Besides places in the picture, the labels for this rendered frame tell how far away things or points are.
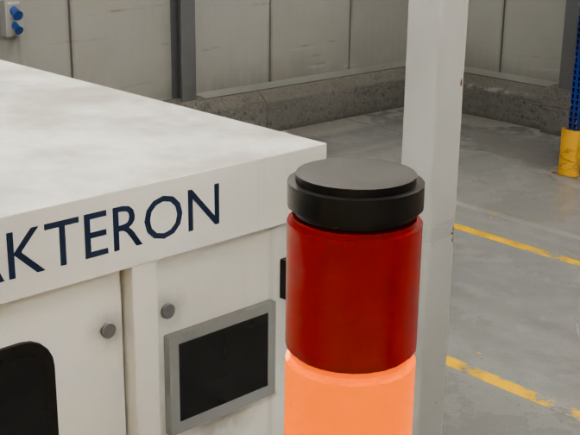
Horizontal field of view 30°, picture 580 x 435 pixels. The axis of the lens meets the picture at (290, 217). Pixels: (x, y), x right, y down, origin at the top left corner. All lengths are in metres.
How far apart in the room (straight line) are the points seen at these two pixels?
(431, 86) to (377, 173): 2.58
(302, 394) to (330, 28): 10.73
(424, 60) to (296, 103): 7.77
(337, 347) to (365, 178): 0.06
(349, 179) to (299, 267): 0.04
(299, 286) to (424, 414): 2.92
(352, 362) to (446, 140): 2.65
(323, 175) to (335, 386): 0.08
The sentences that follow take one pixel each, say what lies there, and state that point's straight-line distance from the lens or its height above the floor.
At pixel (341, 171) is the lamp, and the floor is 2.34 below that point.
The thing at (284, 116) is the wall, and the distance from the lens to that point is 10.63.
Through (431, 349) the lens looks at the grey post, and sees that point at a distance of 3.23.
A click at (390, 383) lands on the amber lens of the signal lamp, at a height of 2.27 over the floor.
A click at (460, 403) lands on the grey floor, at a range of 5.36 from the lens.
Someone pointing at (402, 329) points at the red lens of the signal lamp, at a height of 2.29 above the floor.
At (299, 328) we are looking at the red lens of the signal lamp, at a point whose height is 2.29.
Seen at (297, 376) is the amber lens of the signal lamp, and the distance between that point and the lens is 0.41.
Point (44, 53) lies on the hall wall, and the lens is 9.12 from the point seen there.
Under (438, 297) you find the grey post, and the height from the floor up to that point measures 1.27.
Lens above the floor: 2.44
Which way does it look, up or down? 18 degrees down
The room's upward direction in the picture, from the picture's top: 1 degrees clockwise
